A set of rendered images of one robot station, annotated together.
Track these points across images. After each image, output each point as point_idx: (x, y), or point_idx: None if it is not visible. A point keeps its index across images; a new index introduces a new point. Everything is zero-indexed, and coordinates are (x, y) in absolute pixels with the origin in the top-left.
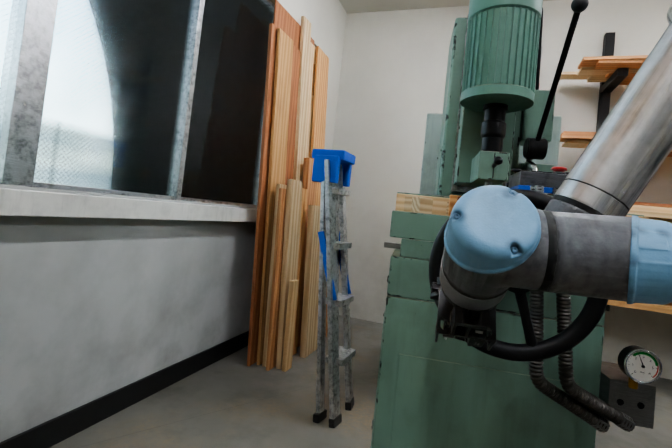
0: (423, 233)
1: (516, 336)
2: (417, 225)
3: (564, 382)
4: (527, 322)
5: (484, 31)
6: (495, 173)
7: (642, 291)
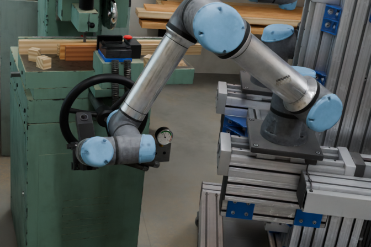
0: (47, 84)
1: (105, 132)
2: (43, 79)
3: None
4: None
5: None
6: (90, 27)
7: (142, 161)
